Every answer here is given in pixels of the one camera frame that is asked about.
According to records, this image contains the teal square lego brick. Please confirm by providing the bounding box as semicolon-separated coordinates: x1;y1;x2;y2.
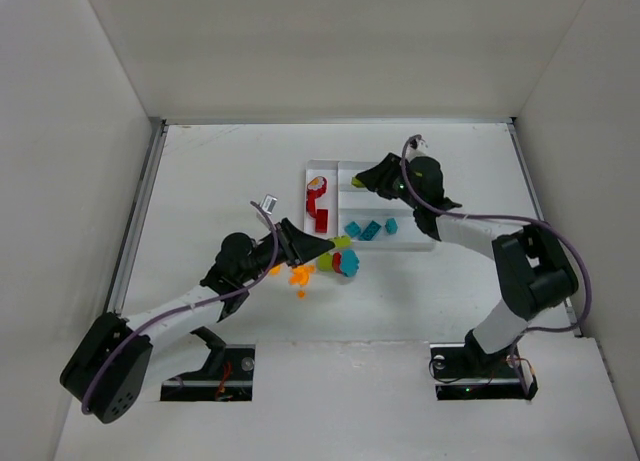
344;221;362;238

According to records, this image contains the blue lego brick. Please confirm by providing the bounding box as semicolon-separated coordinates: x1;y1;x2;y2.
385;218;398;235

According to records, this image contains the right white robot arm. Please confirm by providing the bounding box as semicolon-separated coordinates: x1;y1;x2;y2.
351;153;579;367

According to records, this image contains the white divided sorting tray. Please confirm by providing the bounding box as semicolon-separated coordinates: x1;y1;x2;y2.
305;160;435;252

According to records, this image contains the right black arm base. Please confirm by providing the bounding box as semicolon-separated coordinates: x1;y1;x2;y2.
428;343;539;401

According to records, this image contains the red flower lego piece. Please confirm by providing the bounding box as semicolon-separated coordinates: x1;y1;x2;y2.
306;176;327;197

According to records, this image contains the red lego with blue brick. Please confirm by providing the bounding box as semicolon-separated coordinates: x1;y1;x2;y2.
306;191;318;219

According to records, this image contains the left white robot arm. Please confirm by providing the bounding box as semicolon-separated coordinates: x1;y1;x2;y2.
59;219;335;424

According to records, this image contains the red rectangular lego brick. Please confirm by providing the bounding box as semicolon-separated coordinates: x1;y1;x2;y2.
314;208;329;234

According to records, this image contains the orange lego cluster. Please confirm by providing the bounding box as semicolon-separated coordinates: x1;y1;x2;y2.
288;265;315;287

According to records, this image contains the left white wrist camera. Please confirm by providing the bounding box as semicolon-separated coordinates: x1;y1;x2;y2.
260;194;278;216

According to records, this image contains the green lego brick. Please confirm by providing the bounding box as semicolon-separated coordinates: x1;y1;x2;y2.
330;235;352;249

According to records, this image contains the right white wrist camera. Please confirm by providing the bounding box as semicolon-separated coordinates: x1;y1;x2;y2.
405;135;428;162

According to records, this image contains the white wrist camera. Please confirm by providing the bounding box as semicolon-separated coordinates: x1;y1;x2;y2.
405;135;428;162
260;194;278;216

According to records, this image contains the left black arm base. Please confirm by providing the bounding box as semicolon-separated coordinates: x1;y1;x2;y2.
160;327;256;403

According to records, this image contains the teal cloud lego piece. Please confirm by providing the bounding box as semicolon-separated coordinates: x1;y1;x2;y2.
339;249;360;277

